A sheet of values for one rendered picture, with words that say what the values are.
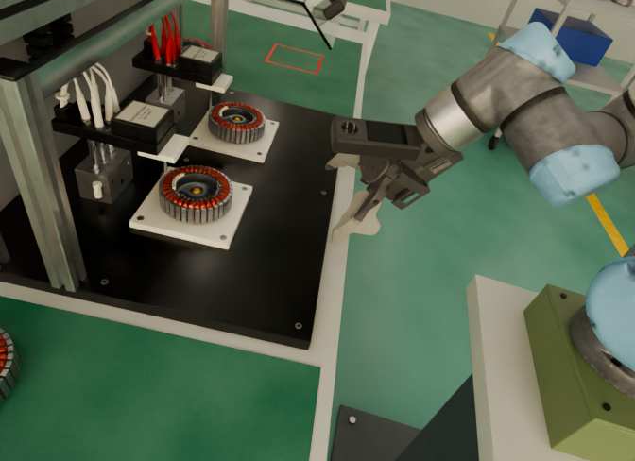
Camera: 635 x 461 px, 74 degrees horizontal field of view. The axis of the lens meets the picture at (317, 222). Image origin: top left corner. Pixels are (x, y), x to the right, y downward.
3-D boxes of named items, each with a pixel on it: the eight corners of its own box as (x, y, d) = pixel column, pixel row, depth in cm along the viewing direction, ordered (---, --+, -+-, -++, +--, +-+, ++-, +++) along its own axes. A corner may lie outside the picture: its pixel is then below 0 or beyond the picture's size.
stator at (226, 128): (269, 125, 91) (271, 109, 88) (255, 151, 82) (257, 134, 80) (219, 110, 91) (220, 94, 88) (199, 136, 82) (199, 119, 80)
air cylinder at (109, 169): (133, 178, 71) (130, 150, 68) (112, 205, 66) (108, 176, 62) (104, 170, 71) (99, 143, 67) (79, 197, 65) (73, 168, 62)
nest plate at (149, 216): (251, 191, 75) (252, 185, 74) (228, 249, 64) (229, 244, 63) (168, 171, 74) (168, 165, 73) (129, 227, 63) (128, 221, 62)
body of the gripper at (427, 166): (398, 213, 62) (470, 168, 55) (357, 190, 57) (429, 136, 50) (390, 176, 66) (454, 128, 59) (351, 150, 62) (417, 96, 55)
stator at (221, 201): (239, 190, 73) (241, 172, 70) (220, 232, 64) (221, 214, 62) (175, 174, 72) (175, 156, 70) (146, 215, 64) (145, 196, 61)
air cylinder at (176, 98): (185, 113, 90) (185, 89, 86) (172, 130, 84) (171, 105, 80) (162, 107, 89) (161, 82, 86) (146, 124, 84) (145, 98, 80)
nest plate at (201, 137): (278, 127, 93) (279, 122, 92) (263, 163, 82) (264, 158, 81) (211, 110, 93) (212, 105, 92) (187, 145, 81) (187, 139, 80)
